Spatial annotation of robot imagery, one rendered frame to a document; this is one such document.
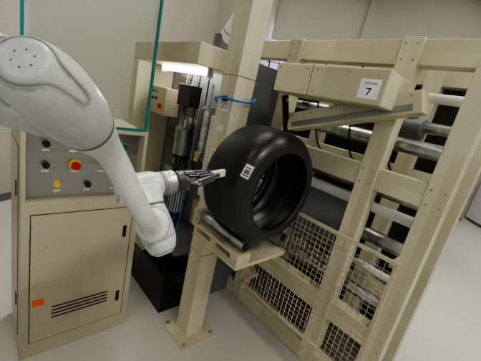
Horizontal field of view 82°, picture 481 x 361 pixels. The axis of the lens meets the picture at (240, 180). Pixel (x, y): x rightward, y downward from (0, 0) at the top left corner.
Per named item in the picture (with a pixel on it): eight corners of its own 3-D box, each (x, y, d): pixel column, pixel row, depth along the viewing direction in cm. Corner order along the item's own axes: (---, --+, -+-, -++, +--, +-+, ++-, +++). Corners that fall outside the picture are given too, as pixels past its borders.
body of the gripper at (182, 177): (180, 175, 100) (202, 172, 105) (168, 168, 105) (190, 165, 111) (179, 195, 102) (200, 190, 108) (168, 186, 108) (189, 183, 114)
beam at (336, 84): (271, 89, 156) (278, 61, 152) (298, 97, 174) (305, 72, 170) (379, 107, 115) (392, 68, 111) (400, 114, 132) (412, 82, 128)
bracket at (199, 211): (191, 223, 153) (194, 207, 150) (243, 215, 180) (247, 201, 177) (195, 226, 150) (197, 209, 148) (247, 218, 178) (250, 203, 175)
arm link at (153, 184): (150, 177, 105) (161, 209, 102) (107, 183, 95) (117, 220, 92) (159, 164, 97) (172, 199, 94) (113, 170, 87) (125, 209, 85)
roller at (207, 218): (207, 218, 156) (200, 220, 153) (207, 211, 154) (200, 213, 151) (250, 250, 132) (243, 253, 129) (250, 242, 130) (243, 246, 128)
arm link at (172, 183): (154, 168, 102) (169, 166, 105) (154, 190, 105) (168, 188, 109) (165, 176, 95) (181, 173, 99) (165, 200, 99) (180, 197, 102)
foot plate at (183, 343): (161, 321, 191) (162, 319, 191) (194, 309, 210) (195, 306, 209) (181, 352, 173) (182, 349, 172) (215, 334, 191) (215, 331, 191)
